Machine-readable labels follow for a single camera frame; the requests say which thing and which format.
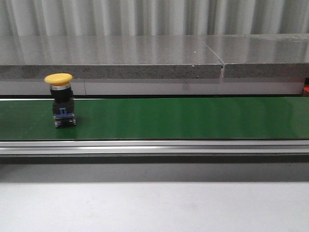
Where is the grey stone slab left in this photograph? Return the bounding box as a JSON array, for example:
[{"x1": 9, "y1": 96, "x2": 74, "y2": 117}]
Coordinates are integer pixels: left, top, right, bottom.
[{"x1": 0, "y1": 36, "x2": 222, "y2": 79}]

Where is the white panel under slab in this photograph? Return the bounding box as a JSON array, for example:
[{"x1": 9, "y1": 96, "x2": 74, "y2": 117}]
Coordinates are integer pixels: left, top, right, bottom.
[{"x1": 0, "y1": 78, "x2": 304, "y2": 96}]

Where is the grey stone slab right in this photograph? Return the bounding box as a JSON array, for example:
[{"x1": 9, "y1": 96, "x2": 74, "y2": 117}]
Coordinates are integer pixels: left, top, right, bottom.
[{"x1": 206, "y1": 34, "x2": 309, "y2": 78}]

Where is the red object at edge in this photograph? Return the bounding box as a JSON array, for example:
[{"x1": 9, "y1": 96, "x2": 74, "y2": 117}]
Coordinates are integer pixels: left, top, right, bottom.
[{"x1": 301, "y1": 85, "x2": 309, "y2": 97}]

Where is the grey stone slab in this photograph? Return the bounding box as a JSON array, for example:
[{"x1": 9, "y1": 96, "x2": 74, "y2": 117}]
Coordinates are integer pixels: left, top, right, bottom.
[
  {"x1": 0, "y1": 36, "x2": 222, "y2": 79},
  {"x1": 206, "y1": 34, "x2": 309, "y2": 78}
]

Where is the green conveyor belt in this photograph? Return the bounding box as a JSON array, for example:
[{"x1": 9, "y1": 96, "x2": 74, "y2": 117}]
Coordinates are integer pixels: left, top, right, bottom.
[{"x1": 0, "y1": 97, "x2": 309, "y2": 140}]

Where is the grey pleated curtain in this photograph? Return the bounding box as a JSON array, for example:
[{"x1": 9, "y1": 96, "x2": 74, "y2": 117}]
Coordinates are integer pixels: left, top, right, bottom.
[{"x1": 0, "y1": 0, "x2": 309, "y2": 36}]

